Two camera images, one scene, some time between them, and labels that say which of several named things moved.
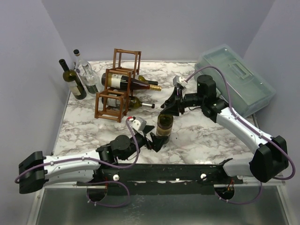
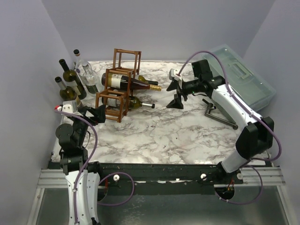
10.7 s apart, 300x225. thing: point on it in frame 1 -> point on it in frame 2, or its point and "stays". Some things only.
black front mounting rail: (162, 179) stays
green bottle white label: (73, 79) stays
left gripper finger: (147, 128) -> (93, 111)
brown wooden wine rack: (113, 101) stays
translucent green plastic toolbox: (236, 78) stays
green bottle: (164, 124) -> (67, 93)
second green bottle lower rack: (134, 103) stays
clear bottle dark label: (90, 79) stays
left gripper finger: (157, 141) -> (100, 115)
